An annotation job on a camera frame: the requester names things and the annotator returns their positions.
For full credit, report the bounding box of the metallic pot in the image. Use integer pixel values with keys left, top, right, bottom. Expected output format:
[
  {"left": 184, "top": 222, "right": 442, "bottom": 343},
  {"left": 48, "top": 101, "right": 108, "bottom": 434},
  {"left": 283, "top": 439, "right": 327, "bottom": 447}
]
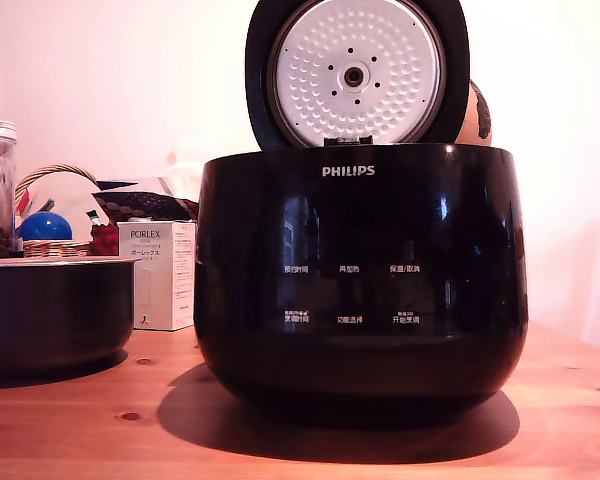
[{"left": 0, "top": 256, "right": 138, "bottom": 377}]

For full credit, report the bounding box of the black Philips rice cooker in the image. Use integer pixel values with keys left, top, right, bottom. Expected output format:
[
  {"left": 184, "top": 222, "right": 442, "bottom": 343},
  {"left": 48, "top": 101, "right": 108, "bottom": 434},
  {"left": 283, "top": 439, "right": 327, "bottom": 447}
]
[{"left": 192, "top": 141, "right": 530, "bottom": 407}]

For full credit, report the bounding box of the black rice cooker lid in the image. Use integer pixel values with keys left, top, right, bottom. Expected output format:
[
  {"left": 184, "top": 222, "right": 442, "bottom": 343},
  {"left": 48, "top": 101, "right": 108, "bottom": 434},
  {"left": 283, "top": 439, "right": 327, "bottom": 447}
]
[{"left": 244, "top": 0, "right": 470, "bottom": 150}]

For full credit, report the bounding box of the white Porlex box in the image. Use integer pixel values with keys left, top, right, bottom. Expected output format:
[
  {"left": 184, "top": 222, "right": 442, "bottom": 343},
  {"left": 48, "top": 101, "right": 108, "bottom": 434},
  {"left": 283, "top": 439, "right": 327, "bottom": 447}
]
[{"left": 116, "top": 220, "right": 198, "bottom": 332}]

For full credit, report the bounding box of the dark patterned cloth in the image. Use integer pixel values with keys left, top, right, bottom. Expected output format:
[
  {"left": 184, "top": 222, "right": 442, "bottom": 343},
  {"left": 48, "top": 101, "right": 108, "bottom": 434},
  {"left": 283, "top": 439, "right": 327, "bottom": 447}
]
[{"left": 91, "top": 189, "right": 200, "bottom": 224}]

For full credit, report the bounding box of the red furry item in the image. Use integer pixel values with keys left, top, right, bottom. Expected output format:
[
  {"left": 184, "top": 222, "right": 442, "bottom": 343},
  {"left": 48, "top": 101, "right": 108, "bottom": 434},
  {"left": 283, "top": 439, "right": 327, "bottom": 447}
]
[{"left": 88, "top": 223, "right": 120, "bottom": 257}]

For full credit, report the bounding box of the brown patterned vase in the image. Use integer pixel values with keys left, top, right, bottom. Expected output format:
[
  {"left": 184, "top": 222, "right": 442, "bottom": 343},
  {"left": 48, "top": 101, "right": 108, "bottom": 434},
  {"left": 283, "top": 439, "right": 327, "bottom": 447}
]
[{"left": 455, "top": 78, "right": 495, "bottom": 147}]

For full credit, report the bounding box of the woven wicker basket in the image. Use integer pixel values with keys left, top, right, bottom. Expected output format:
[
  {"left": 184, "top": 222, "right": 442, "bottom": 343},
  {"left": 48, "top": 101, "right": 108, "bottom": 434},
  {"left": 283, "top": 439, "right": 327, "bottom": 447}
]
[{"left": 13, "top": 164, "right": 102, "bottom": 259}]

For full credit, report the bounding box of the blue ball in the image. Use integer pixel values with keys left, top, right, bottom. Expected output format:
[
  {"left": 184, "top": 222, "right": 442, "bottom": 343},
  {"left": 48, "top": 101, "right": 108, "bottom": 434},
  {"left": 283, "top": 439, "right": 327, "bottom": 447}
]
[{"left": 18, "top": 211, "right": 74, "bottom": 242}]

